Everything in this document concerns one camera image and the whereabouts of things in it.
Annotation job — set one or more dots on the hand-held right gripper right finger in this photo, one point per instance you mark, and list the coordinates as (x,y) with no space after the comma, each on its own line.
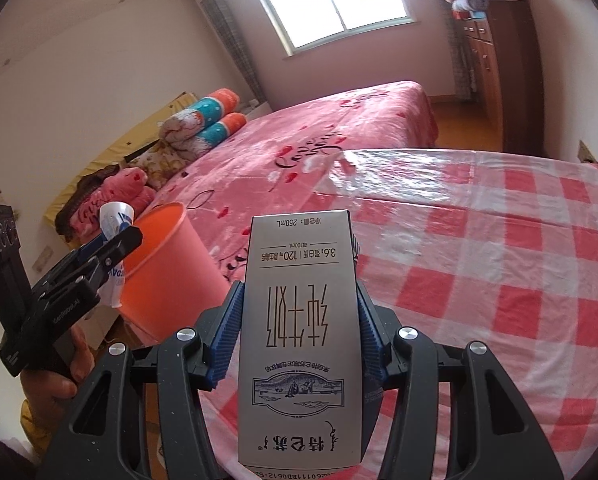
(371,340)

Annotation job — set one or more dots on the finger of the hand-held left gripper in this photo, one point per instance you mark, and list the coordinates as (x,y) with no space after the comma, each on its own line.
(124,240)
(69,267)

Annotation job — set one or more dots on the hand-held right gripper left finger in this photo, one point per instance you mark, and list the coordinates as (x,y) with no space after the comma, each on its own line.
(226,340)

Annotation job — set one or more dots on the orange plastic bin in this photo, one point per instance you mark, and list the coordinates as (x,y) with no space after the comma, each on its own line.
(169,270)

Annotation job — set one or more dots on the white navy milk carton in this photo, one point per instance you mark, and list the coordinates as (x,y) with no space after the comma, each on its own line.
(299,340)

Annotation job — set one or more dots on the person's left hand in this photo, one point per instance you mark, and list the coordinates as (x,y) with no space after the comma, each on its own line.
(54,385)

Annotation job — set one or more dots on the pink plush cushion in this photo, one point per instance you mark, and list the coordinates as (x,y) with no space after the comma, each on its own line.
(119,185)

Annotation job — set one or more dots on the yellow floral pillow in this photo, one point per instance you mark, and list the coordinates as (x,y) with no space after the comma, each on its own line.
(154,165)

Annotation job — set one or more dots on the yellow headboard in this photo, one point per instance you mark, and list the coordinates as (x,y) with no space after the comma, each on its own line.
(129,135)

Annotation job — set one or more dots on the rolled white red quilt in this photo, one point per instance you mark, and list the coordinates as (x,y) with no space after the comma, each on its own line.
(181,130)

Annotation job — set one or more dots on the red white checked tablecloth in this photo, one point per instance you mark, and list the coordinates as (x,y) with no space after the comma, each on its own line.
(479,260)

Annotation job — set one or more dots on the orange teal bolster pillow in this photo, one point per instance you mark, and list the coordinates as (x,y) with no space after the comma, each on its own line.
(224,127)
(216,102)

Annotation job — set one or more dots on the white bedside table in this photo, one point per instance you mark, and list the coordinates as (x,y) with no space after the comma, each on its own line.
(259,109)

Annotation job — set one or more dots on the pink bed blanket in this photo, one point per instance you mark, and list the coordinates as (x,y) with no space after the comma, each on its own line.
(304,125)

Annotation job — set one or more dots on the grey checked curtain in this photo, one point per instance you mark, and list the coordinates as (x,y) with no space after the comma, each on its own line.
(229,35)

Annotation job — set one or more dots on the patterned curtain beside cabinet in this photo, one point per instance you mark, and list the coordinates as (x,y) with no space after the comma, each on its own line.
(461,60)

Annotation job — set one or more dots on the brown wooden cabinet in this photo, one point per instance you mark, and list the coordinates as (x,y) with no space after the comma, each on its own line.
(509,70)

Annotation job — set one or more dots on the window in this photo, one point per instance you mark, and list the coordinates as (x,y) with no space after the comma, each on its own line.
(329,0)

